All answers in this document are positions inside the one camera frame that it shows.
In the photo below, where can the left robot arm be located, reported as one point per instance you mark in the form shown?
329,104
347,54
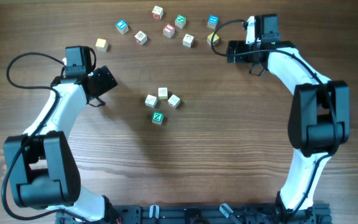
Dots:
42,176

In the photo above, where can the green z block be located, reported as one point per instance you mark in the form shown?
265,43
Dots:
180,21
157,117

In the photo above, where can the blue block left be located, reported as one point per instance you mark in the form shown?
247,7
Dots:
122,26

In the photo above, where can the red I block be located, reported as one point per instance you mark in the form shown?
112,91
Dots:
169,30

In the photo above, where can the blue block right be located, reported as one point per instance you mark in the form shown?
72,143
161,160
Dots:
212,21

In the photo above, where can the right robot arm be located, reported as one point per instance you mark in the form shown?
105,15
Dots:
319,117

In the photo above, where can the wooden block yellow side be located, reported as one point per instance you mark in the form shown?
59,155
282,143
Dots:
163,93

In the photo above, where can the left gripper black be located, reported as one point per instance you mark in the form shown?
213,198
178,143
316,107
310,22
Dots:
107,79

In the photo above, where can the wooden block airplane drawing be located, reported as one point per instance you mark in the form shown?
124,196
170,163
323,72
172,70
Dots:
188,40

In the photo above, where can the red-edged wooden block top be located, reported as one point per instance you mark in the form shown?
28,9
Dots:
157,12

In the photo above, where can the wooden block red drawing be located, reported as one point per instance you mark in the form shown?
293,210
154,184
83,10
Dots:
141,38

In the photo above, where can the yellow block right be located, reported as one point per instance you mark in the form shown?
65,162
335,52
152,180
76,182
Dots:
213,39

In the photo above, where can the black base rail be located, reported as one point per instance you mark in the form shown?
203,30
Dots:
251,213

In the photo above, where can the plain wooden block blue side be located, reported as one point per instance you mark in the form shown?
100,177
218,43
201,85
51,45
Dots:
151,101

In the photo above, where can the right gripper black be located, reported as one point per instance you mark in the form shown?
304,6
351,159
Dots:
240,45

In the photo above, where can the yellow block left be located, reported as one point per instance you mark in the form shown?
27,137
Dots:
101,45

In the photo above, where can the wooden block red triangle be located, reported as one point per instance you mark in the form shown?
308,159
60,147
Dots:
174,101

